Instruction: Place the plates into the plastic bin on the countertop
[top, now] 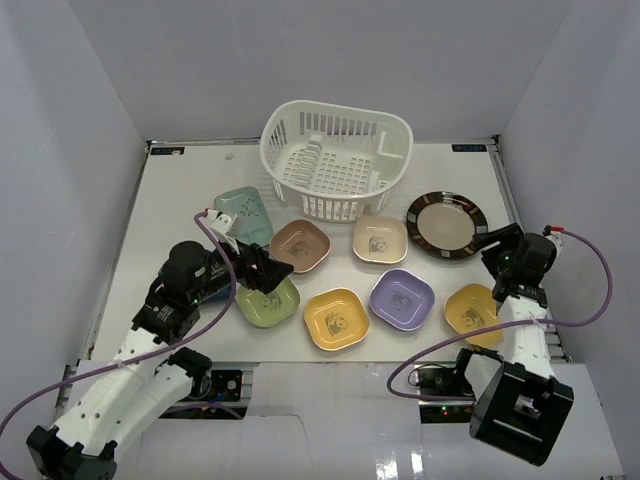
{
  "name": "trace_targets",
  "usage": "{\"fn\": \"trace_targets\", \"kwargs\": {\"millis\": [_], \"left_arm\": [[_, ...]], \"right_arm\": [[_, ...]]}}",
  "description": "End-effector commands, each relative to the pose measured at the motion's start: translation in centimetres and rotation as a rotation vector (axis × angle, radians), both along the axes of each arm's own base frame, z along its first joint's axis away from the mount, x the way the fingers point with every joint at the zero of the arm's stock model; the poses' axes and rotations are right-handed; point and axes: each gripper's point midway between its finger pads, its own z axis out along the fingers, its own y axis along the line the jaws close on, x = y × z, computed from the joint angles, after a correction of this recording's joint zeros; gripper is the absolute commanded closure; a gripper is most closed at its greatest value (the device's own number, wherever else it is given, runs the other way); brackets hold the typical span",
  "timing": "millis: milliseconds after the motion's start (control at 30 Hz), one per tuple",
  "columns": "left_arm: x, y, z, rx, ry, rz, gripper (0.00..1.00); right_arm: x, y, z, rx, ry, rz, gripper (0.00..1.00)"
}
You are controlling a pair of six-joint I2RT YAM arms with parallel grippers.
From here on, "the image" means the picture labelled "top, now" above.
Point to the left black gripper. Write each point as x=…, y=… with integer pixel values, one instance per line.
x=253, y=265

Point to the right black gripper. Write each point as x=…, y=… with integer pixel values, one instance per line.
x=508, y=236

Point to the light teal rectangular divided plate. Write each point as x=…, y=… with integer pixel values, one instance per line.
x=253, y=224

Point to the round black-rimmed plate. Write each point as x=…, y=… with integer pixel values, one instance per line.
x=443, y=224

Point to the dark blue leaf-shaped plate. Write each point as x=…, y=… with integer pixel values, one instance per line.
x=220, y=294

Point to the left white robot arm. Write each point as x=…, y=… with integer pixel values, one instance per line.
x=153, y=369

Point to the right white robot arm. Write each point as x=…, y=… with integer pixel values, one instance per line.
x=520, y=406

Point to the white plastic dish bin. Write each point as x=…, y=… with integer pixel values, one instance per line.
x=332, y=162

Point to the brown square panda plate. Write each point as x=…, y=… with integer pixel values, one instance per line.
x=301, y=244

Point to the green square panda plate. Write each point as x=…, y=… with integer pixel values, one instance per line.
x=268, y=310

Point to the yellow square panda plate right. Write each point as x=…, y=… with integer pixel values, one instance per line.
x=471, y=308

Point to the yellow square panda plate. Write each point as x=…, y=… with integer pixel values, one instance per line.
x=336, y=319
x=471, y=308

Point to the yellow square panda plate centre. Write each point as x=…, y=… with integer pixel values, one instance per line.
x=336, y=319

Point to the purple square panda plate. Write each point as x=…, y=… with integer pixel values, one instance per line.
x=402, y=299

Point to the cream square panda plate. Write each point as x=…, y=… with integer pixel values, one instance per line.
x=380, y=240

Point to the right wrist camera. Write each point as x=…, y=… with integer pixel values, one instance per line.
x=555, y=235

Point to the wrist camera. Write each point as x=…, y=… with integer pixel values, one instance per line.
x=555, y=235
x=225, y=224

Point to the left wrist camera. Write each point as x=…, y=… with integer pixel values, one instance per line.
x=225, y=224

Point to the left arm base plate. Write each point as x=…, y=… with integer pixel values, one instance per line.
x=219, y=396

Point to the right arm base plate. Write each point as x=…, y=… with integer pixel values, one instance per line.
x=455, y=392

